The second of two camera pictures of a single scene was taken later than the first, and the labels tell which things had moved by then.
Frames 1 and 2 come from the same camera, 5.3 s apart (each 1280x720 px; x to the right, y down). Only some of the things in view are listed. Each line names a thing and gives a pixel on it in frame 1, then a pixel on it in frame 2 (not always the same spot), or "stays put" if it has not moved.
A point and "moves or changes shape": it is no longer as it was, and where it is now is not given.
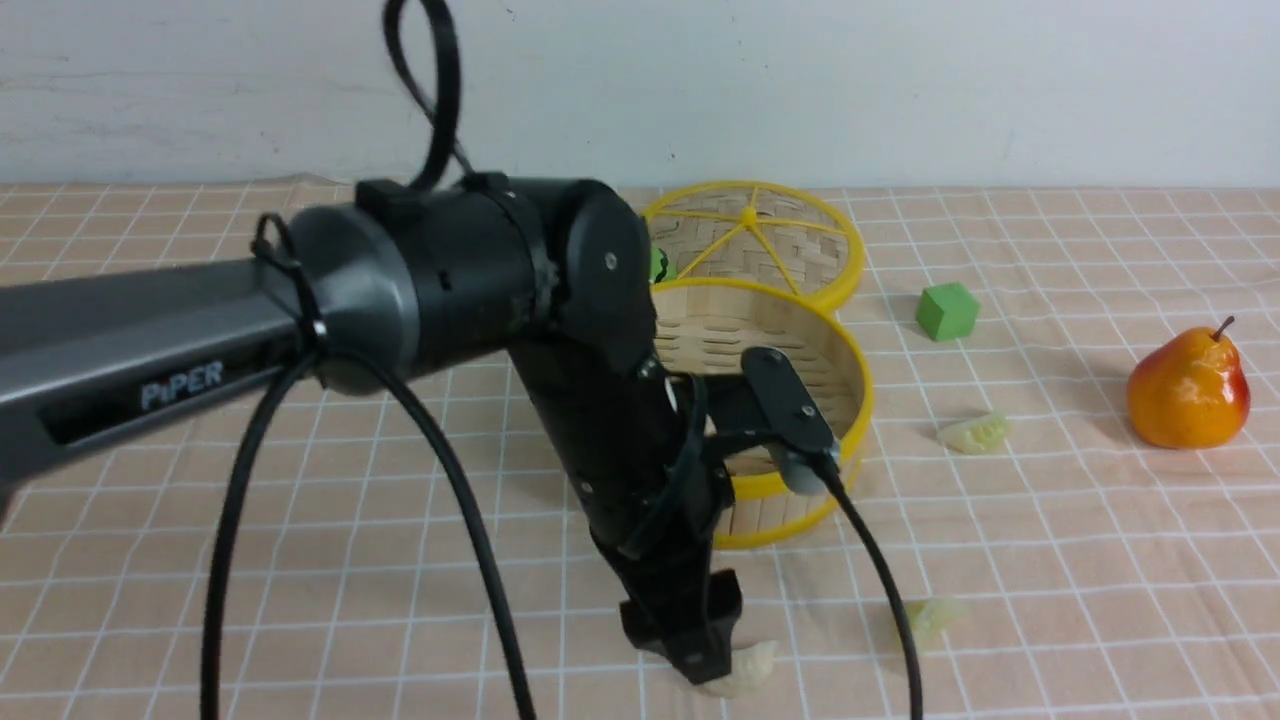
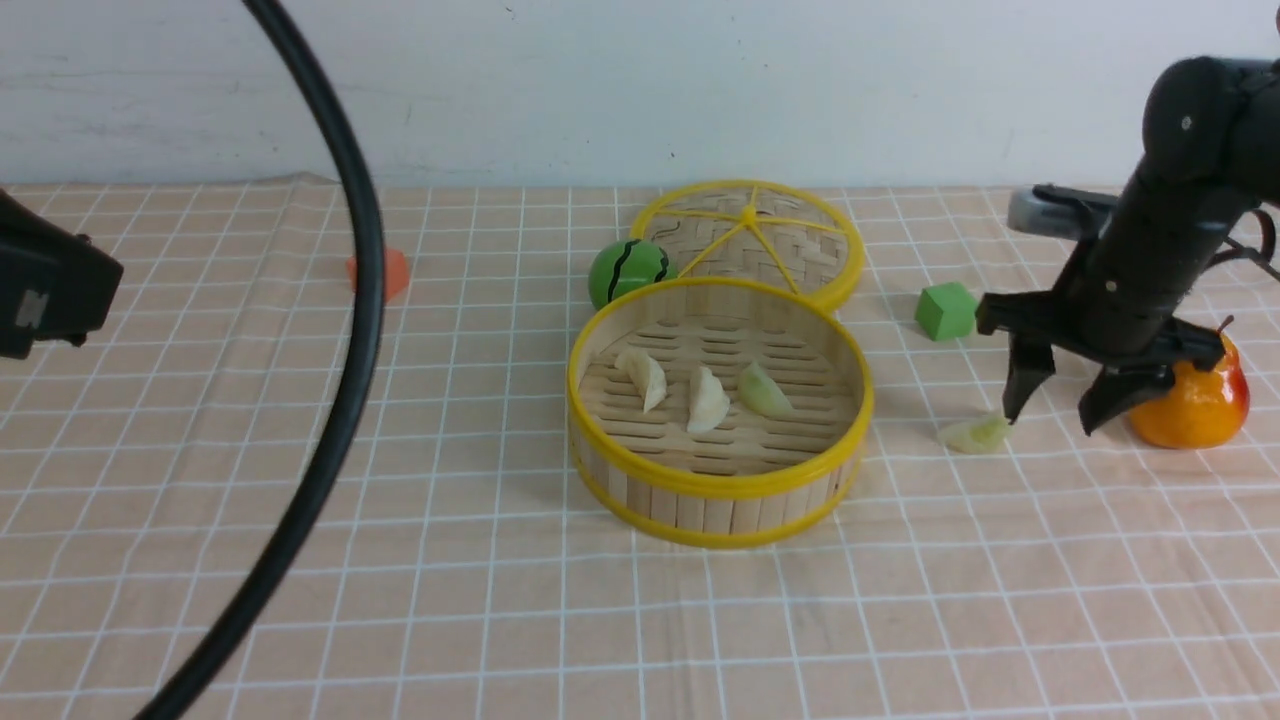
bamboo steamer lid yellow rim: [758, 232] stays put
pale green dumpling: [926, 616] moves or changes shape
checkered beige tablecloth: [1074, 454] stays put
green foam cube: [947, 311] stays put
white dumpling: [749, 666] moves or changes shape
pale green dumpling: [984, 435] stays put
